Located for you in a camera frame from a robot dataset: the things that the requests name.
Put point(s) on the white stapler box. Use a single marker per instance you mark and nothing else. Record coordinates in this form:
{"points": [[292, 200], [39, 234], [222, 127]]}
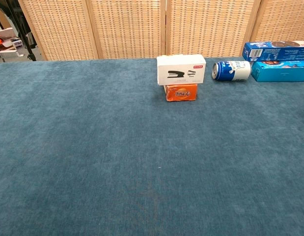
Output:
{"points": [[181, 71]]}

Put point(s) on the orange biscuit box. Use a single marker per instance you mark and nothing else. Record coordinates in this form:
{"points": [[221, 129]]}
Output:
{"points": [[181, 93]]}

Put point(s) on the cyan cookie box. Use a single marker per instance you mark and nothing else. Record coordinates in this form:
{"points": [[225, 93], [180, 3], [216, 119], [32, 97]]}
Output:
{"points": [[279, 72]]}

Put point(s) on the blue Oreo cookie box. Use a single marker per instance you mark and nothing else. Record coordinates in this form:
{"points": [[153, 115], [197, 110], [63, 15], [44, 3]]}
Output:
{"points": [[277, 52]]}

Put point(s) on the small blue white box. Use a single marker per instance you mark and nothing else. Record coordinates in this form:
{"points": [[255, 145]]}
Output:
{"points": [[18, 43]]}

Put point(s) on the blue table cloth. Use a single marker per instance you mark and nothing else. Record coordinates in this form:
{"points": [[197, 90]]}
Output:
{"points": [[117, 152]]}

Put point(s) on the wooden rattan folding screen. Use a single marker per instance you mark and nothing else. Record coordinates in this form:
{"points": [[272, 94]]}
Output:
{"points": [[127, 27]]}

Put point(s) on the blue and white drink can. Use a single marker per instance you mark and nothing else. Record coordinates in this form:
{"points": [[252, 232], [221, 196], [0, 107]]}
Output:
{"points": [[234, 71]]}

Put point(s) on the black tripod stand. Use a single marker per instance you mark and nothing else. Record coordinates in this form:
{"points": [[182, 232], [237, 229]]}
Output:
{"points": [[25, 41]]}

